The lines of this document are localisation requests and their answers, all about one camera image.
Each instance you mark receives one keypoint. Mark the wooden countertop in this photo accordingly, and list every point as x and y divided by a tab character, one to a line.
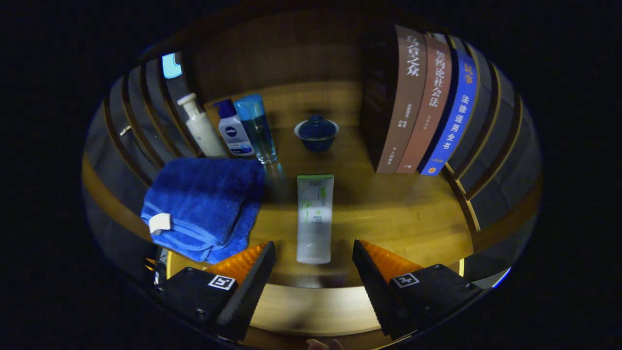
398	209

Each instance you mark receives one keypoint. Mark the dark brown book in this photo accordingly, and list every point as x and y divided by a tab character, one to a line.
406	97

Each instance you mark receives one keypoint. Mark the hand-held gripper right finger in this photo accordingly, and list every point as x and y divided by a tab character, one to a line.
379	291

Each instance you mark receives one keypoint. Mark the clear teal bottle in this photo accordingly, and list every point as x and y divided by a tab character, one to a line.
257	129

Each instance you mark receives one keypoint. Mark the blue lidded teacup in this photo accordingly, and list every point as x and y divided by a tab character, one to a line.
316	133

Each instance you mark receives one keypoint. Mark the reddish brown book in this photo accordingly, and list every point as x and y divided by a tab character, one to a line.
430	107

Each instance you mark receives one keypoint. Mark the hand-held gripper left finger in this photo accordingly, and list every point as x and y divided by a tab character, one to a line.
250	291

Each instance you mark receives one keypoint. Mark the blue folded towel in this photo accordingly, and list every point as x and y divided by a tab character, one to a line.
204	199

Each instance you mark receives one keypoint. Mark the white bottle with blue cap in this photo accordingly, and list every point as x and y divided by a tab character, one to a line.
233	133

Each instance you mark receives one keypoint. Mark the metal clip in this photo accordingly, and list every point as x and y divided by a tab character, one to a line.
125	130

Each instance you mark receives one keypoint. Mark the white pump bottle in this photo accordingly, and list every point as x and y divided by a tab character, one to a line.
204	131

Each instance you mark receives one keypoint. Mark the blue book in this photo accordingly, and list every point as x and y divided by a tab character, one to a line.
454	116

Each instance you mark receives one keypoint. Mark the white tube with green cap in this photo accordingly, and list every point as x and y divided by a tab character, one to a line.
315	228

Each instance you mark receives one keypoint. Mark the wooden cabinet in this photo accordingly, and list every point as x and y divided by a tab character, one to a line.
301	53

